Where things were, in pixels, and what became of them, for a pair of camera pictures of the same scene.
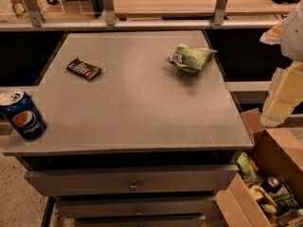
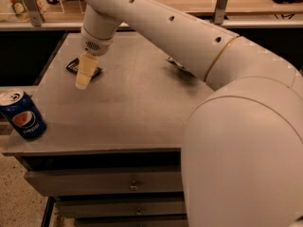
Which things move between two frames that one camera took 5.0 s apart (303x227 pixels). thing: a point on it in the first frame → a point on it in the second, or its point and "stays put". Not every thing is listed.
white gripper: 294,37 → 95,45
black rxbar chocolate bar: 83,69 stays put
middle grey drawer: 136,208 stays put
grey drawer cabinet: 142,130 stays put
